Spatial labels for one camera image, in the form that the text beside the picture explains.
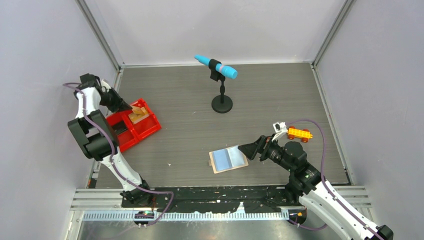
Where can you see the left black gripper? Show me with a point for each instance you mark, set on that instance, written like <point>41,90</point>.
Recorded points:
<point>117,107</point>

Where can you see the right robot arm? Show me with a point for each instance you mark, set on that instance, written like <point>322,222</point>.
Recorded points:
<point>307,186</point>

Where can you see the tan card case in bin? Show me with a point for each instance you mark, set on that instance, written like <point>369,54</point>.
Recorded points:
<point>134,118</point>

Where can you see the blue toy microphone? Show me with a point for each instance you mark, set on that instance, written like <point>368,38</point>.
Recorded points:
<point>218,71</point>

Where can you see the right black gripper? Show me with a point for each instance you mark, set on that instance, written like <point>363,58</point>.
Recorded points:
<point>251,149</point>

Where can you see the beige card holder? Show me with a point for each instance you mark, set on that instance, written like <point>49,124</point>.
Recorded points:
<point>227,159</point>

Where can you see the red two-compartment bin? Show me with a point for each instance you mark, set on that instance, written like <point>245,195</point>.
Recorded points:
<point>136,132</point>

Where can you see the black microphone stand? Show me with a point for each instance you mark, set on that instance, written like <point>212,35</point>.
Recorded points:
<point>222,103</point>

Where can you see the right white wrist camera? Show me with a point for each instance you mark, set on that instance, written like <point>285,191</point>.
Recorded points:
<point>280,130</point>

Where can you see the black card case in bin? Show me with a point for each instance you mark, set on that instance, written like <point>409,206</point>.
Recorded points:
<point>119,128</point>

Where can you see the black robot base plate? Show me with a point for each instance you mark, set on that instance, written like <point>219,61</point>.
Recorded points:
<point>217,199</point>

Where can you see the ribbed metal front rail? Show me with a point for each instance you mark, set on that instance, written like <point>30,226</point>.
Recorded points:
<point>148,215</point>

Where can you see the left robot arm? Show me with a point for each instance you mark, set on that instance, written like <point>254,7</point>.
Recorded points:
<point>97,139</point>

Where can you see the yellow toy brick car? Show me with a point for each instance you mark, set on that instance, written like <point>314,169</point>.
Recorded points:
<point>303,134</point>

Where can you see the gold credit card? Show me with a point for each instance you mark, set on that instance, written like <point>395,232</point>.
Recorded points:
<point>139,110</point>

